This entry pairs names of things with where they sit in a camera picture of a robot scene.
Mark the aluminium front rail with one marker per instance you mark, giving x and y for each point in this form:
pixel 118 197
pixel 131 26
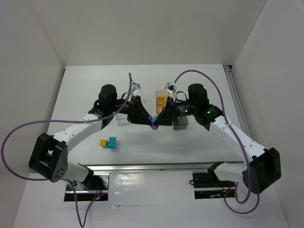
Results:
pixel 151 167

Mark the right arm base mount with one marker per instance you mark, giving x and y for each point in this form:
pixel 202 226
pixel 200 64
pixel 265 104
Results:
pixel 205 188

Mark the dark grey plastic container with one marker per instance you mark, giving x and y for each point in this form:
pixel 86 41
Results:
pixel 180 123

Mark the yellow square lego brick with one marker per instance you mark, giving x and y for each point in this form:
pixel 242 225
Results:
pixel 103 143

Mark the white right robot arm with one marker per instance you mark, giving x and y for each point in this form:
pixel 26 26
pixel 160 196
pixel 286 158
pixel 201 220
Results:
pixel 262 166

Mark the yellow lego piece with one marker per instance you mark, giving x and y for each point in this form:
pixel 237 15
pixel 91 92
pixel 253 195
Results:
pixel 161 101

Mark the amber plastic container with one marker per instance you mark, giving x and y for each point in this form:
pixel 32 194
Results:
pixel 160 93

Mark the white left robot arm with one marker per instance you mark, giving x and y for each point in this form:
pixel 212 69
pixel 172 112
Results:
pixel 50 154

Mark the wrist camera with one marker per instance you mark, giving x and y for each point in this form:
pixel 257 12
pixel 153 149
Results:
pixel 135 88
pixel 171 88

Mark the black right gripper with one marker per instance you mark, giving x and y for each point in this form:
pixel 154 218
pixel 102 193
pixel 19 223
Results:
pixel 171 112

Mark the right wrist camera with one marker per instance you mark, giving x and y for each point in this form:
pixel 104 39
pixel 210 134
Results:
pixel 171 88

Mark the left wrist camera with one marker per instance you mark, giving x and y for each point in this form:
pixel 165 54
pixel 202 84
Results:
pixel 135 88

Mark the purple lego brick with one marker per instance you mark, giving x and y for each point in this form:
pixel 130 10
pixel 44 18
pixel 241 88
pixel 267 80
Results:
pixel 153 126

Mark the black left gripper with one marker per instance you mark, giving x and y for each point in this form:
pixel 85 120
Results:
pixel 133 109

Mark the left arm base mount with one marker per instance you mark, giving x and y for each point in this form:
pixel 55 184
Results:
pixel 97 190

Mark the teal lego brick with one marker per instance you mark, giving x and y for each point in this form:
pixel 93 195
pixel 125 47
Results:
pixel 112 143

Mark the clear plastic container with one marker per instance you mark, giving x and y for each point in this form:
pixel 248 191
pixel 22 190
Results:
pixel 122 119

